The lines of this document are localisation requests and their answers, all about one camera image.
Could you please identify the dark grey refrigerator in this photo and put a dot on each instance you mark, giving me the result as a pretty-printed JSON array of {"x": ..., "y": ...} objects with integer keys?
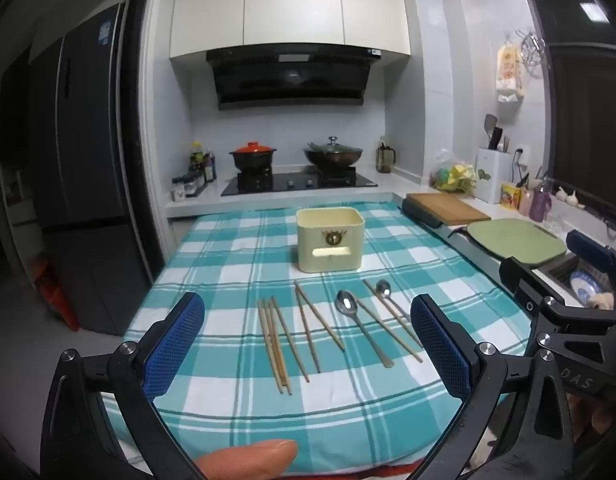
[{"x": 88, "y": 160}]

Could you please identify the small steel spoon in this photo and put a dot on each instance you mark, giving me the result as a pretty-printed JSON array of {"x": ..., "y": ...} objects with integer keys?
[{"x": 382, "y": 287}]

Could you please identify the grey spatula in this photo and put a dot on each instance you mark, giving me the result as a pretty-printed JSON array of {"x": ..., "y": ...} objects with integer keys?
[{"x": 490, "y": 125}]

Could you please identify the garlic bulb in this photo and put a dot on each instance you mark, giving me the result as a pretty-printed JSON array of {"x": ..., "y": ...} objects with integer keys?
[
  {"x": 574, "y": 198},
  {"x": 561, "y": 194}
]

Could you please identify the white knife block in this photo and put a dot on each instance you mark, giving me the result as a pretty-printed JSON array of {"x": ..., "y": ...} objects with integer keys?
[{"x": 492, "y": 177}]

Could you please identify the green cutting board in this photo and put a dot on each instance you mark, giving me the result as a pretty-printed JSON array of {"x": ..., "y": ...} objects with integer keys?
[{"x": 517, "y": 240}]

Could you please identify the brown glass jug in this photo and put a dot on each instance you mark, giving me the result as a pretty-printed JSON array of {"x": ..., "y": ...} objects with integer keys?
[{"x": 385, "y": 157}]

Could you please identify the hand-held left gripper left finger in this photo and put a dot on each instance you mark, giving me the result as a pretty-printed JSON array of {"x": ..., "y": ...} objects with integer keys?
[{"x": 174, "y": 345}]

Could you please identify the large steel spoon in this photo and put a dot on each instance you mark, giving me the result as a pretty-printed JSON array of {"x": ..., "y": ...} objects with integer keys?
[{"x": 345, "y": 302}]

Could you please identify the teal checked tablecloth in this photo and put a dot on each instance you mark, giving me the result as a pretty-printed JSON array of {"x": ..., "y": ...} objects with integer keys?
[{"x": 228, "y": 270}]

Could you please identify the clear spice jar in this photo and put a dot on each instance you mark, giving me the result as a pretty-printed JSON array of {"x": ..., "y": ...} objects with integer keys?
[{"x": 192, "y": 184}]

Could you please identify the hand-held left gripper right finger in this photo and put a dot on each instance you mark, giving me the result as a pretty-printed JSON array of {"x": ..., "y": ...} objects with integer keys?
[{"x": 440, "y": 352}]

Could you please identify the white wall cabinet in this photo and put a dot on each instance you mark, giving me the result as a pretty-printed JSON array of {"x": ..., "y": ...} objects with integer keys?
[{"x": 288, "y": 5}]

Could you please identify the dark wok with lid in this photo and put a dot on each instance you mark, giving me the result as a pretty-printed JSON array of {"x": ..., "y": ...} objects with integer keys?
[{"x": 333, "y": 155}]

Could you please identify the yellow-cap sauce bottle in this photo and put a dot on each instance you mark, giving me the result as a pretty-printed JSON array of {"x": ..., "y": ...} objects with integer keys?
[{"x": 197, "y": 160}]

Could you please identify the purple bottle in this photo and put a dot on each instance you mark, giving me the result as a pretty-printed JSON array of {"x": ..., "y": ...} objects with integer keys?
[{"x": 539, "y": 205}]

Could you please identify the pink cup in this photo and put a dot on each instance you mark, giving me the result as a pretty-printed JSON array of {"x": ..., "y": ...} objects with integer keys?
[{"x": 525, "y": 204}]

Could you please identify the black clay pot red lid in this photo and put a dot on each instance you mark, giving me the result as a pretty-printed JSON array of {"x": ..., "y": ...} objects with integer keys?
[{"x": 253, "y": 157}]

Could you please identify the red stool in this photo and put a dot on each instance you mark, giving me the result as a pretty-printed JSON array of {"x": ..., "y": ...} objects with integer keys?
[{"x": 58, "y": 300}]

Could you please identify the plastic bag of yellow items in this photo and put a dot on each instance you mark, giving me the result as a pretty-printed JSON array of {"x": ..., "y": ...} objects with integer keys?
[{"x": 455, "y": 175}]

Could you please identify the metal hanging rack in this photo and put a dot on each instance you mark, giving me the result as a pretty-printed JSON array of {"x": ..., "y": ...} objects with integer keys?
[{"x": 532, "y": 52}]

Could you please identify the cream plastic utensil holder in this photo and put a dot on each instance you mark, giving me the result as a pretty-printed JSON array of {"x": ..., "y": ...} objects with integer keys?
[{"x": 330, "y": 240}]

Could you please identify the printed hanging towel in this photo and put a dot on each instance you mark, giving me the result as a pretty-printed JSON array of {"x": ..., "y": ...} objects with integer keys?
[{"x": 510, "y": 72}]

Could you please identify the blue and white bowl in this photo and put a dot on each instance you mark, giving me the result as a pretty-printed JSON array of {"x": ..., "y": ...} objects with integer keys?
[{"x": 582, "y": 287}]

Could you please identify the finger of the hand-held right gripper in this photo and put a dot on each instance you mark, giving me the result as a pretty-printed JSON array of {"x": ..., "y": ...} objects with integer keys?
[
  {"x": 590, "y": 250},
  {"x": 520, "y": 280}
]

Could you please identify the black gas hob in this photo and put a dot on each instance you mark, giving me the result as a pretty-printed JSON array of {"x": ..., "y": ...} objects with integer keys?
[{"x": 293, "y": 182}]

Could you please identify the dark window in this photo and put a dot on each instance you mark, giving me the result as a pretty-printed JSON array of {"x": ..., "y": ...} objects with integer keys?
[{"x": 587, "y": 135}]

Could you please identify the white wall socket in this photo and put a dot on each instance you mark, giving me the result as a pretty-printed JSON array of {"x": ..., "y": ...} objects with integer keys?
[{"x": 521, "y": 155}]

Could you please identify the black range hood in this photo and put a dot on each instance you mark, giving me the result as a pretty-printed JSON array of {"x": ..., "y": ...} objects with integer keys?
[{"x": 288, "y": 77}]

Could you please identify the white-label spice jar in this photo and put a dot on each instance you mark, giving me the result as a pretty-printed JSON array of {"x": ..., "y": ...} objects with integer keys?
[{"x": 178, "y": 189}]

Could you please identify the yellow printed container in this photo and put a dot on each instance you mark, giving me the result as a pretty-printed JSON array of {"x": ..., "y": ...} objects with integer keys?
[{"x": 510, "y": 196}]

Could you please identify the dark sauce bottle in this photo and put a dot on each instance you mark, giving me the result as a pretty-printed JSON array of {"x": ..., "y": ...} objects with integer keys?
[{"x": 211, "y": 167}]

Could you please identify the wooden chopstick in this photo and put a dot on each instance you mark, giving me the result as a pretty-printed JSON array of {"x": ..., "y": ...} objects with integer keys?
[
  {"x": 395, "y": 322},
  {"x": 275, "y": 342},
  {"x": 323, "y": 317},
  {"x": 269, "y": 345},
  {"x": 308, "y": 332},
  {"x": 282, "y": 347},
  {"x": 293, "y": 342}
]

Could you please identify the wooden cutting board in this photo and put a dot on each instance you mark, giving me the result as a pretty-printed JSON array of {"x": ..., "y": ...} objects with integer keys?
[{"x": 450, "y": 207}]

